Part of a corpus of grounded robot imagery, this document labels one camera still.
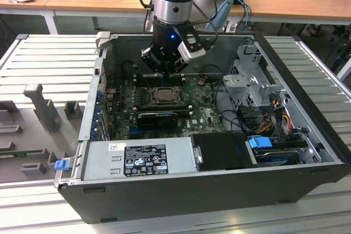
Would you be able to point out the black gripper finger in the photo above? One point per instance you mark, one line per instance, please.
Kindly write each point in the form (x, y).
(178, 64)
(150, 58)

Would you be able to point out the black RAM slot row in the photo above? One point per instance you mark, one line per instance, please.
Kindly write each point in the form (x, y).
(176, 80)
(164, 107)

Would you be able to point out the CPU socket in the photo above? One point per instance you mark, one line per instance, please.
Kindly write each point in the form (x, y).
(152, 103)

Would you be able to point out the blue expansion slot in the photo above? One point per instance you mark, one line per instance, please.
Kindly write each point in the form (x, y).
(134, 132)

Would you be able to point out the coin cell battery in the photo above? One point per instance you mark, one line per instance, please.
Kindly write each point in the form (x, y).
(201, 81)

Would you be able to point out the green motherboard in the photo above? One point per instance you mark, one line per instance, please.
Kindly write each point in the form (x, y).
(203, 110)

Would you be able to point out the black graphics card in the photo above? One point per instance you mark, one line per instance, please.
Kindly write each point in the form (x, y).
(157, 121)

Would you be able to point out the grey metal drive cage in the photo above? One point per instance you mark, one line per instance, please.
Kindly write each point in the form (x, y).
(241, 83)

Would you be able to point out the black plastic air shroud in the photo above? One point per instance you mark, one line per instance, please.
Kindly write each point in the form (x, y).
(219, 150)

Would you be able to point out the blue disk carrier tab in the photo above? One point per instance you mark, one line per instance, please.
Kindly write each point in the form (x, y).
(259, 143)

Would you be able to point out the grey power supply unit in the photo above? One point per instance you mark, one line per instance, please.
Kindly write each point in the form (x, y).
(104, 162)

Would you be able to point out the hard disk drive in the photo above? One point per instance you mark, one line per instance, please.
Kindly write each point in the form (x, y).
(274, 158)

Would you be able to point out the black open PC case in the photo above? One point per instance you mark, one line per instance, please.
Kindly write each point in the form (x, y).
(164, 201)

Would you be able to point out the grey parts rack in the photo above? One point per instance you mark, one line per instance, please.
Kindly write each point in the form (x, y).
(33, 132)

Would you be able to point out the blue case latch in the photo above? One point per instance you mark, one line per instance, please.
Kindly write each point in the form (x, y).
(61, 165)

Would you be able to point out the green RAM stick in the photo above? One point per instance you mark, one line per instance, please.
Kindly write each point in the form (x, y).
(16, 154)

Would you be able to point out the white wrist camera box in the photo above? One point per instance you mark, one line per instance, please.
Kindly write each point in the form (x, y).
(192, 54)

